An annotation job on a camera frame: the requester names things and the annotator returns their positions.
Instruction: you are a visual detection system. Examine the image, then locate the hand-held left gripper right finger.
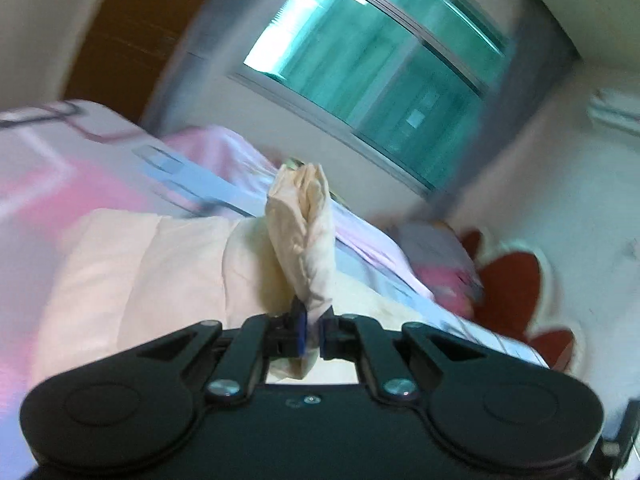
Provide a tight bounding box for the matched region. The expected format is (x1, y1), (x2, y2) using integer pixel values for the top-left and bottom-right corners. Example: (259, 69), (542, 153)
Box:
(319, 312), (488, 404)

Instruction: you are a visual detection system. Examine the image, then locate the cream puffer jacket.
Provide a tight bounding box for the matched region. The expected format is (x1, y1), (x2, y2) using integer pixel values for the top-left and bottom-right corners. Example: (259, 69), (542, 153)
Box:
(30, 162), (483, 387)

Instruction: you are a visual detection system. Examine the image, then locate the pink and blue printed bedsheet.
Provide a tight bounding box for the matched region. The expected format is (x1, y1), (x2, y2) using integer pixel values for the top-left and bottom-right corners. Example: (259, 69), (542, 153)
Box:
(0, 100), (551, 480)

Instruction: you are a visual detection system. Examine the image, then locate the brown wooden door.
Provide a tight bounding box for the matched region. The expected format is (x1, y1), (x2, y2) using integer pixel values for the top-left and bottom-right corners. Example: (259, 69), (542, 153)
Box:
(65, 0), (241, 126)

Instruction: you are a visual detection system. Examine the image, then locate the grey curtain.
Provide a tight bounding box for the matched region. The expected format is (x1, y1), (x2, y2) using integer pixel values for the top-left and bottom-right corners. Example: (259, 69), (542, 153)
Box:
(432, 5), (581, 213)
(142, 0), (251, 128)

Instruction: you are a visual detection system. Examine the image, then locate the white wall unit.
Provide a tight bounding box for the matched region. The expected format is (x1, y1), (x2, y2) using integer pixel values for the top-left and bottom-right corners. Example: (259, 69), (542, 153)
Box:
(586, 86), (640, 137)

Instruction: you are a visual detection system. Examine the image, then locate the sliding glass window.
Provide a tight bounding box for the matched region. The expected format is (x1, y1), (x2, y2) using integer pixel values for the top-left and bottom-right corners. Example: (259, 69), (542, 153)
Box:
(227, 0), (513, 196)

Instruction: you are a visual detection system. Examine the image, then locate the red flower shaped rug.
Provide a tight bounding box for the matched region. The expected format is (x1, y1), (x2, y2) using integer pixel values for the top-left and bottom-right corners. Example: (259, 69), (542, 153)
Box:
(450, 227), (588, 376)

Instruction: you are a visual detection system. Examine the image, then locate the pink pillow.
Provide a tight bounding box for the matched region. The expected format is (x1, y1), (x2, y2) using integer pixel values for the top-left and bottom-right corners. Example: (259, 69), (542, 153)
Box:
(397, 221), (487, 320)

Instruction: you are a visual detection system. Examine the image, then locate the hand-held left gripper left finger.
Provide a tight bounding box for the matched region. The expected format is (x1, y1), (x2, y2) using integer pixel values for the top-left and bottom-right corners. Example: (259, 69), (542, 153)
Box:
(136, 297), (308, 407)

